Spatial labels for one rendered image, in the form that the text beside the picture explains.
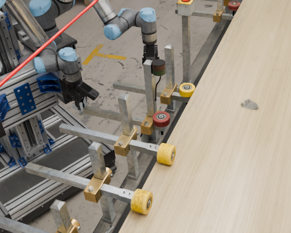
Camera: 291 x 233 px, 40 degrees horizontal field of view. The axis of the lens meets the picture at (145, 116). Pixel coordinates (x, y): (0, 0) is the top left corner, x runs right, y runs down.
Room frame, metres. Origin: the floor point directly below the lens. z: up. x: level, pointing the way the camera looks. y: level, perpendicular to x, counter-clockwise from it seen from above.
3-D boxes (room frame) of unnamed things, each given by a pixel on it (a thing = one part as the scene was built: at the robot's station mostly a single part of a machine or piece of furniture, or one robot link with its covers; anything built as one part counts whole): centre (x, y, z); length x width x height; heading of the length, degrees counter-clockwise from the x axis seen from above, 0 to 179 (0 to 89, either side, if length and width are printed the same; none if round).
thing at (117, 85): (1.71, -0.04, 0.84); 0.44 x 0.03 x 0.04; 64
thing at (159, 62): (1.46, -0.08, 1.06); 0.06 x 0.06 x 0.22; 64
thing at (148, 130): (1.46, -0.03, 0.85); 0.14 x 0.06 x 0.05; 154
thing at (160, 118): (1.42, -0.07, 0.85); 0.08 x 0.08 x 0.11
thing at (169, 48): (1.70, -0.14, 0.87); 0.04 x 0.04 x 0.48; 64
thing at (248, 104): (1.44, -0.48, 0.91); 0.09 x 0.07 x 0.02; 31
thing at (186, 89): (1.62, -0.22, 0.85); 0.08 x 0.08 x 0.11
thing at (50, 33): (1.99, 0.49, 1.09); 0.15 x 0.15 x 0.10
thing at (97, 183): (1.01, 0.20, 0.95); 0.14 x 0.06 x 0.05; 154
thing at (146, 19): (1.78, -0.05, 1.21); 0.09 x 0.08 x 0.11; 55
